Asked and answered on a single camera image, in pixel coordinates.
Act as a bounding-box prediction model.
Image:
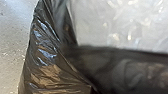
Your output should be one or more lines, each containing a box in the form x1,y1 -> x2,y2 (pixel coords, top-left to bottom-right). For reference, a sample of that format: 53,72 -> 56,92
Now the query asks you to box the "black trash bag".
17,0 -> 168,94

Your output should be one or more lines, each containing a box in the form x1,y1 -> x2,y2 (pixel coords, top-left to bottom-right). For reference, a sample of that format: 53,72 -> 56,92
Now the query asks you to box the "white plastic bag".
68,0 -> 168,54

